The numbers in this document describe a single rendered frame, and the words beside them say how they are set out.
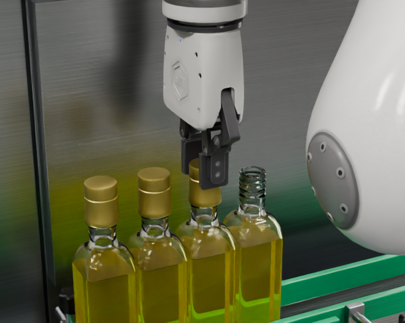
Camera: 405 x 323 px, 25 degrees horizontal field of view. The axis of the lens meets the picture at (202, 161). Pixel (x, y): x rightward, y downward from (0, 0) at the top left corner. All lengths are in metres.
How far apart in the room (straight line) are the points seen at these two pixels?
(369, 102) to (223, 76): 0.44
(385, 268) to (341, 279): 0.07
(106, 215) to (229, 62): 0.20
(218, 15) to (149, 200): 0.20
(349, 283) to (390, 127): 0.76
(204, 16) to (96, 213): 0.22
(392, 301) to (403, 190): 0.70
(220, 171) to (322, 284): 0.28
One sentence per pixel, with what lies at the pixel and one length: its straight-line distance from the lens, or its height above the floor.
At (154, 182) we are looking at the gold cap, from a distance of 0.94.
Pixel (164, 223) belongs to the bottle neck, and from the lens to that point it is 0.97.
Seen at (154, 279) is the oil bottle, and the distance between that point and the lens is 0.98.
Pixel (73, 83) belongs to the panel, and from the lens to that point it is 1.03.
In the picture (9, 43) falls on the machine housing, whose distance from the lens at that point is 1.03.
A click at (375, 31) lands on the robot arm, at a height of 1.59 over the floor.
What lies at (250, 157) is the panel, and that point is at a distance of 1.16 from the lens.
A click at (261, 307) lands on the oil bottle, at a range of 1.07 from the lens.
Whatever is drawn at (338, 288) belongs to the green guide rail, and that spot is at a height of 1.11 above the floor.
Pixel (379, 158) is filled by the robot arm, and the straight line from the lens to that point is 0.46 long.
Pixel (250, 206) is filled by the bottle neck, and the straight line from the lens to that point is 1.02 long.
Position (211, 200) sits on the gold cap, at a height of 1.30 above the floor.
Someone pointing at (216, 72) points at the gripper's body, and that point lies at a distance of 0.89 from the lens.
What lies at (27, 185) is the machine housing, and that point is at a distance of 1.09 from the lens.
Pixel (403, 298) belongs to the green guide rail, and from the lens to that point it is 1.17.
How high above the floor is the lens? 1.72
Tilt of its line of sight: 23 degrees down
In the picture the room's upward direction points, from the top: straight up
